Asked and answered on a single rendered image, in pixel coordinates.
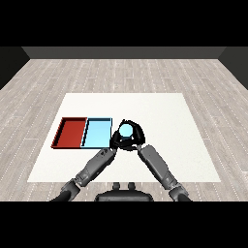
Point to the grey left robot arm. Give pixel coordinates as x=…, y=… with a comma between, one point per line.
x=96, y=165

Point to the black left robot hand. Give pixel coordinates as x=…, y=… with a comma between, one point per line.
x=115, y=141

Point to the dark grey robot body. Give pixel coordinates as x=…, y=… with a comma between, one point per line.
x=124, y=194

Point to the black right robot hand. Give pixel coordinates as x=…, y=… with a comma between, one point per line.
x=138, y=135

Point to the light blue shallow open box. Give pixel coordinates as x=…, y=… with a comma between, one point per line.
x=97, y=132

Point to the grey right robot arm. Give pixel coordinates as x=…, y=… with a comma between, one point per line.
x=157, y=166

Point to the red shallow open box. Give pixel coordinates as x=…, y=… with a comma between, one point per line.
x=70, y=132

